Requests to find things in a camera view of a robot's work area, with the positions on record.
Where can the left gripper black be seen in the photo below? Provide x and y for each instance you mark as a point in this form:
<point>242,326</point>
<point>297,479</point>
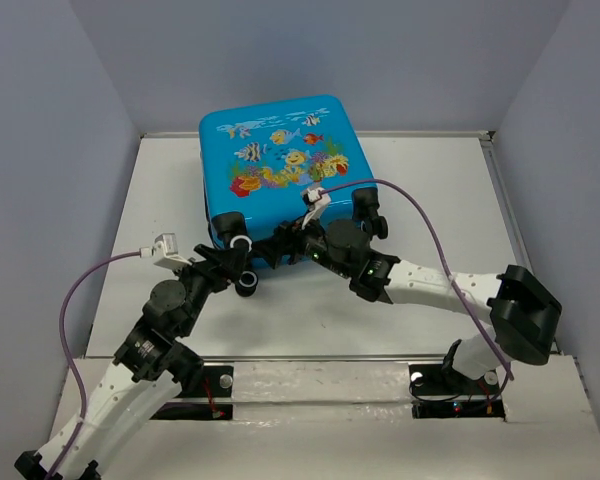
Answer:
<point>230,263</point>

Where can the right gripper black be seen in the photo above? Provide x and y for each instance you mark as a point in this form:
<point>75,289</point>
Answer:
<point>273,248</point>

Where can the blue hard-shell suitcase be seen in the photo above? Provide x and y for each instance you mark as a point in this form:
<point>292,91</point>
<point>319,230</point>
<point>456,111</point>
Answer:
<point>278,162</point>

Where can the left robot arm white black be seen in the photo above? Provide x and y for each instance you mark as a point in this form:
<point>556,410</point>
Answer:
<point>151,367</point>

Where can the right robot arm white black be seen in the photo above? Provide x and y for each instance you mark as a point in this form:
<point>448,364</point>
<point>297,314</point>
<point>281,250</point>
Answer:
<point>515,314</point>

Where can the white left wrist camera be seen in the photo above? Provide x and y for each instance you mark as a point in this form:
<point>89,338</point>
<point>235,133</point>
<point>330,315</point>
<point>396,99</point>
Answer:
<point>164,253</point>

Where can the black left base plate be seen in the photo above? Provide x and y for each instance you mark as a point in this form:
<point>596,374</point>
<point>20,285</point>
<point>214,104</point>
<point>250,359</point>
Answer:
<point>209,400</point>

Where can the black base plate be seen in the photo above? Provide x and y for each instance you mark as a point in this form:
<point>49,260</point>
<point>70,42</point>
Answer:
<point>438,396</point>
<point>209,400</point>

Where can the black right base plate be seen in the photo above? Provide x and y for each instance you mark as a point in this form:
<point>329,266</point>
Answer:
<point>438,396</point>

